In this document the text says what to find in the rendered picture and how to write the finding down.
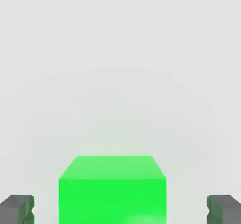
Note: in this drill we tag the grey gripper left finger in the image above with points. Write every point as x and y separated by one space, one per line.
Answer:
13 211

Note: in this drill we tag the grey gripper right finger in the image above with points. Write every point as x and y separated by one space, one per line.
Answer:
226 211

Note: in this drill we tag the small green cube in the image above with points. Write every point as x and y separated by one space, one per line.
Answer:
112 197

